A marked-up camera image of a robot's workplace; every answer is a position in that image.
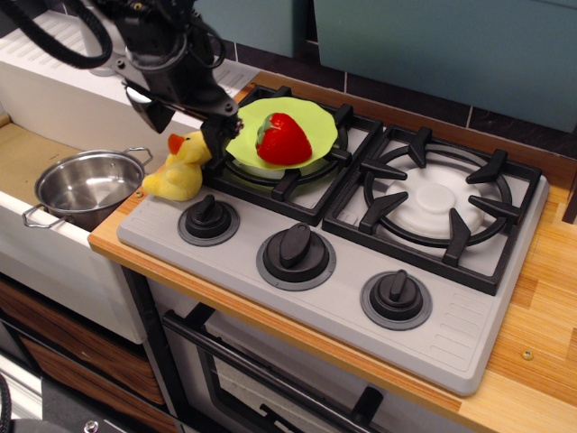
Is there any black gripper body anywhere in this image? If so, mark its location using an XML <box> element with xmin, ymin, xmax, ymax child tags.
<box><xmin>113</xmin><ymin>17</ymin><xmax>238</xmax><ymax>122</ymax></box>

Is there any black braided cable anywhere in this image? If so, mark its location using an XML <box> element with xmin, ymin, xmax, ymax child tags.
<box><xmin>0</xmin><ymin>0</ymin><xmax>114</xmax><ymax>70</ymax></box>

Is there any green plastic plate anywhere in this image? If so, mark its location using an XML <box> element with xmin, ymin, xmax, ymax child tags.
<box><xmin>226</xmin><ymin>97</ymin><xmax>338</xmax><ymax>170</ymax></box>

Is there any black left burner grate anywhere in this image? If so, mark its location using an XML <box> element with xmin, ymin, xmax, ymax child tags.
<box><xmin>204</xmin><ymin>86</ymin><xmax>384</xmax><ymax>226</ymax></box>

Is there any yellow stuffed duck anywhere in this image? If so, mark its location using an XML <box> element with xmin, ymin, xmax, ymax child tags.
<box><xmin>142</xmin><ymin>131</ymin><xmax>212</xmax><ymax>201</ymax></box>

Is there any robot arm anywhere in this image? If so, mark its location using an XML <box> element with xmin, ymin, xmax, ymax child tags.
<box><xmin>91</xmin><ymin>1</ymin><xmax>243</xmax><ymax>161</ymax></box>

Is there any black right burner grate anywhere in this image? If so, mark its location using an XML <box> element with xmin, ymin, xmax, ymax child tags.
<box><xmin>323</xmin><ymin>126</ymin><xmax>546</xmax><ymax>295</ymax></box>

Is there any grey toy stove top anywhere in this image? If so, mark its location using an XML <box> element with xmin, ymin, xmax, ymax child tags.
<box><xmin>115</xmin><ymin>124</ymin><xmax>551</xmax><ymax>398</ymax></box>

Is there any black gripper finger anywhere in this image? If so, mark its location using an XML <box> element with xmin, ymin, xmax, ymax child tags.
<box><xmin>201</xmin><ymin>115</ymin><xmax>243</xmax><ymax>168</ymax></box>
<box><xmin>125</xmin><ymin>87</ymin><xmax>174</xmax><ymax>134</ymax></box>

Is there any white toy sink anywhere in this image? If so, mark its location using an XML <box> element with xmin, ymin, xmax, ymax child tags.
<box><xmin>0</xmin><ymin>9</ymin><xmax>261</xmax><ymax>346</ymax></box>

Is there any black middle stove knob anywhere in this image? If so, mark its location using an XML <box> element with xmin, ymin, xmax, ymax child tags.
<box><xmin>256</xmin><ymin>223</ymin><xmax>336</xmax><ymax>291</ymax></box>

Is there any black left stove knob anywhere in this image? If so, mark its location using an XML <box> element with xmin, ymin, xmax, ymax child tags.
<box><xmin>178</xmin><ymin>194</ymin><xmax>240</xmax><ymax>247</ymax></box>

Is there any black right stove knob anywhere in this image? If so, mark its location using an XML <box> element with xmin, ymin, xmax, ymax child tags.
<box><xmin>361</xmin><ymin>270</ymin><xmax>433</xmax><ymax>331</ymax></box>

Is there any black burner grate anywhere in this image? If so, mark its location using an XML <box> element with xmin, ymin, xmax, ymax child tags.
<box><xmin>204</xmin><ymin>86</ymin><xmax>384</xmax><ymax>226</ymax></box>
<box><xmin>323</xmin><ymin>126</ymin><xmax>546</xmax><ymax>295</ymax></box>

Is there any stainless steel pot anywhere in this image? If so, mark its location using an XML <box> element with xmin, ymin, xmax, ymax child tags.
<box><xmin>22</xmin><ymin>147</ymin><xmax>153</xmax><ymax>232</ymax></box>

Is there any black oven door handle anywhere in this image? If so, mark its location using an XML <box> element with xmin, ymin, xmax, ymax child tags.
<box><xmin>161</xmin><ymin>311</ymin><xmax>375</xmax><ymax>433</ymax></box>

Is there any grey toy faucet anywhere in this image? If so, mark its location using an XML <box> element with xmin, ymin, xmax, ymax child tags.
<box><xmin>89</xmin><ymin>51</ymin><xmax>124</xmax><ymax>77</ymax></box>

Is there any teal cabinet door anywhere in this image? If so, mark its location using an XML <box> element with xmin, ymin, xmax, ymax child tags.
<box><xmin>197</xmin><ymin>1</ymin><xmax>576</xmax><ymax>133</ymax></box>

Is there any black stove knob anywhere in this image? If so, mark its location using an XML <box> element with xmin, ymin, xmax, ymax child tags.
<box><xmin>361</xmin><ymin>270</ymin><xmax>433</xmax><ymax>331</ymax></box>
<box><xmin>178</xmin><ymin>194</ymin><xmax>240</xmax><ymax>247</ymax></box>
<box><xmin>256</xmin><ymin>223</ymin><xmax>336</xmax><ymax>291</ymax></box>

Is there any red toy strawberry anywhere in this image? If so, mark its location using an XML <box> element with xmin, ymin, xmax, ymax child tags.
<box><xmin>255</xmin><ymin>113</ymin><xmax>313</xmax><ymax>165</ymax></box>

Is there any wood grain drawer front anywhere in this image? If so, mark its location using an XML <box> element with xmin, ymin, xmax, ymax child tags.
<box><xmin>1</xmin><ymin>276</ymin><xmax>178</xmax><ymax>432</ymax></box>

